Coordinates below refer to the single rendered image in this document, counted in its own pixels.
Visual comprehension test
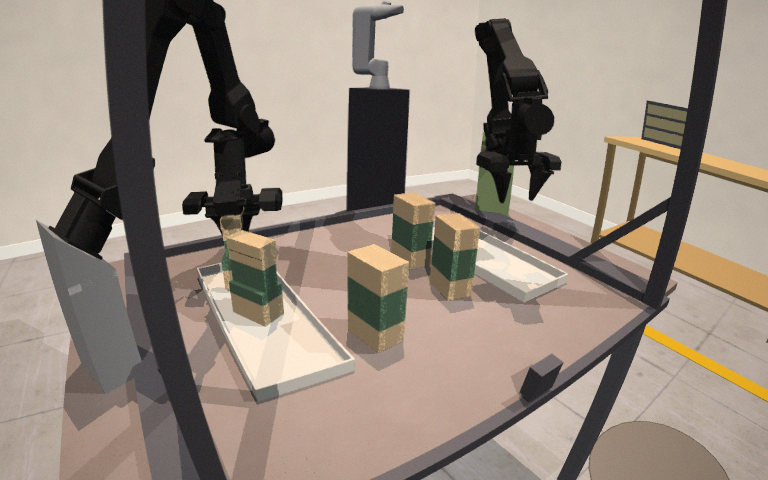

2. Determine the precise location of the tan rectangular block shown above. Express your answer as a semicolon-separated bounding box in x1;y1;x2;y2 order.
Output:
429;213;480;301
226;230;284;326
347;244;409;353
391;193;435;270
220;212;243;290

